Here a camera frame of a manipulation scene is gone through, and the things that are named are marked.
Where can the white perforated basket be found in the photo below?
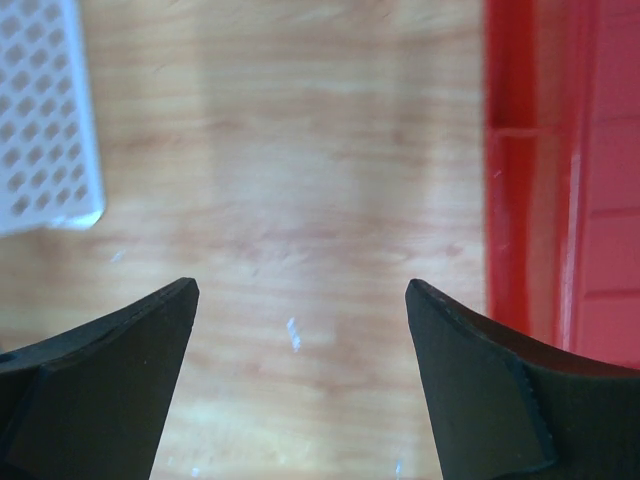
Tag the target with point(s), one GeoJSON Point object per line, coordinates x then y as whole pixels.
{"type": "Point", "coordinates": [50, 163]}

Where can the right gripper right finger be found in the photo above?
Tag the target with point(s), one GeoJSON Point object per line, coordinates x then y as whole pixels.
{"type": "Point", "coordinates": [503, 405]}

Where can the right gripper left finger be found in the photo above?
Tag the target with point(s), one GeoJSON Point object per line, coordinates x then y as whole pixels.
{"type": "Point", "coordinates": [91, 403]}

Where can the large red plastic bin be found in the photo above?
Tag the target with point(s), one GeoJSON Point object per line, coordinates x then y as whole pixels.
{"type": "Point", "coordinates": [562, 173]}

